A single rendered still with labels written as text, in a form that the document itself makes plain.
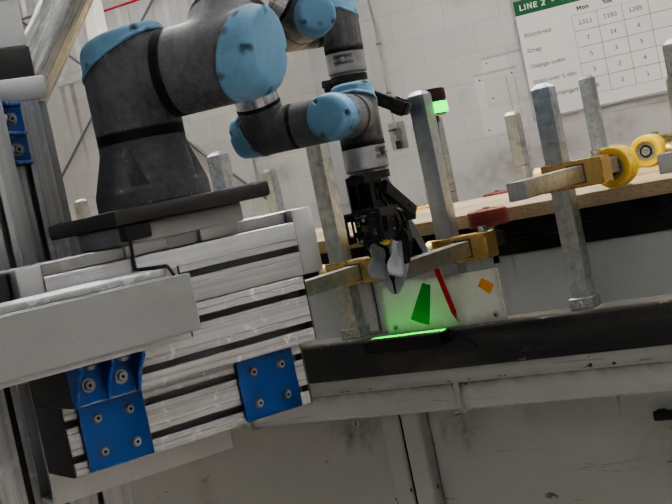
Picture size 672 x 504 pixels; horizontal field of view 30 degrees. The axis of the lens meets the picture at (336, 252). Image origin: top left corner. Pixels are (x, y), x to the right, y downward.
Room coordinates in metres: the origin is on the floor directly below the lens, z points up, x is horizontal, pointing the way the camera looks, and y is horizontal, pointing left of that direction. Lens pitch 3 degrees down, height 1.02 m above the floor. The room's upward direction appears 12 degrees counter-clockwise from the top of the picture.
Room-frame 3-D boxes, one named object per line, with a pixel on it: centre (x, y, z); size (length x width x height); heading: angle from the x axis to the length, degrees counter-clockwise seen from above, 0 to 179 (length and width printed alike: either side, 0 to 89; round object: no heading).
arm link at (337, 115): (2.04, -0.03, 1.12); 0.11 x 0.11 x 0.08; 71
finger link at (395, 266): (2.12, -0.09, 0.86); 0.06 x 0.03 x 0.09; 148
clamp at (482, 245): (2.42, -0.24, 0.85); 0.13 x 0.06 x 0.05; 58
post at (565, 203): (2.30, -0.43, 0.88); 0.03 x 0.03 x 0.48; 58
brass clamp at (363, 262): (2.55, -0.03, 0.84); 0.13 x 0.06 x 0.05; 58
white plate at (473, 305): (2.42, -0.18, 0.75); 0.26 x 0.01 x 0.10; 58
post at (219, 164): (2.69, 0.21, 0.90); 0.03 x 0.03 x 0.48; 58
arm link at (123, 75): (1.66, 0.21, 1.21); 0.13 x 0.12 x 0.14; 71
